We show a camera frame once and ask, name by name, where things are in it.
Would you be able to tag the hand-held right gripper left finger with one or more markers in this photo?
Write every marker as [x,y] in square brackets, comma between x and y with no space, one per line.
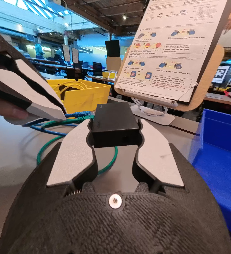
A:
[73,154]

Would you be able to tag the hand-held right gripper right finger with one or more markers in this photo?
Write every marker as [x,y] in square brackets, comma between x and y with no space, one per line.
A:
[159,156]

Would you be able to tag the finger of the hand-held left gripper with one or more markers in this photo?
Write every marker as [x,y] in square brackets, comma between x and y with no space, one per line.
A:
[28,93]
[38,76]

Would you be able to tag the black network switch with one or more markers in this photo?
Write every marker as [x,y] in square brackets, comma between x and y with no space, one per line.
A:
[113,123]

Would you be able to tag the yellow plastic bin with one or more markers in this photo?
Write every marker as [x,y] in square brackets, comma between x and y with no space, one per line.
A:
[87,97]

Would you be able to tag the person's left hand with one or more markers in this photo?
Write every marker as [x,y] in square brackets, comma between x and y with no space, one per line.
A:
[6,110]

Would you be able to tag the black office chairs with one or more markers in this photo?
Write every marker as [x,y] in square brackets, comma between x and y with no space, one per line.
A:
[97,68]

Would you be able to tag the blue plastic bin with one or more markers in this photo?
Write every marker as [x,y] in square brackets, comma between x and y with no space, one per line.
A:
[222,168]

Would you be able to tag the small yellow bin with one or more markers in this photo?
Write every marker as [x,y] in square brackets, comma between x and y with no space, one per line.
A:
[105,75]

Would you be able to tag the clear acrylic holder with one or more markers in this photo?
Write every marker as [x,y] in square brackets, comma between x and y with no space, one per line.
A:
[112,73]

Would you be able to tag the wooden stand with black sheet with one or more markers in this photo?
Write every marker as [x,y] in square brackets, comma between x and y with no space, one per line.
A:
[113,59]

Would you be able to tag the wooden background table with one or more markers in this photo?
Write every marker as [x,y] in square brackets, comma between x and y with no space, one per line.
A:
[220,98]

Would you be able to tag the wooden document stand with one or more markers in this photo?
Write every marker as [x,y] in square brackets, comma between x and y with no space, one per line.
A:
[208,75]

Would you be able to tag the monitor with black-white tag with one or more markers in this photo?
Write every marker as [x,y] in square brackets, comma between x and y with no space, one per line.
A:
[222,73]

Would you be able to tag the printed instruction sheet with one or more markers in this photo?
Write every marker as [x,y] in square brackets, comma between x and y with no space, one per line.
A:
[177,49]

